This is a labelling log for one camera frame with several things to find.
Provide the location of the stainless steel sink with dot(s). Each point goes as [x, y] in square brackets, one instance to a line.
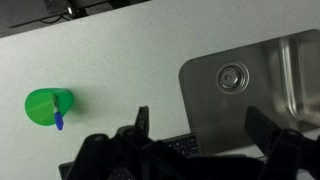
[284, 85]

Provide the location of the dark base with cables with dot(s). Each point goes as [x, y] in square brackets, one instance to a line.
[15, 13]

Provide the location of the blue capped marker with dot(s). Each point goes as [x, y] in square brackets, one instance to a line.
[57, 114]

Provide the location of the sink drain strainer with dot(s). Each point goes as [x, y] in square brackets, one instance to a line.
[232, 78]

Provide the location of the black keyboard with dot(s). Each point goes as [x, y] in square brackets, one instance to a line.
[186, 145]

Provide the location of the green plastic cup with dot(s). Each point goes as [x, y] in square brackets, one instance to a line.
[39, 104]

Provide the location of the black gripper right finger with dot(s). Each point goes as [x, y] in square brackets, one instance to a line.
[261, 129]

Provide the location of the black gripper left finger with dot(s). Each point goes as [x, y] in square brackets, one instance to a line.
[142, 120]

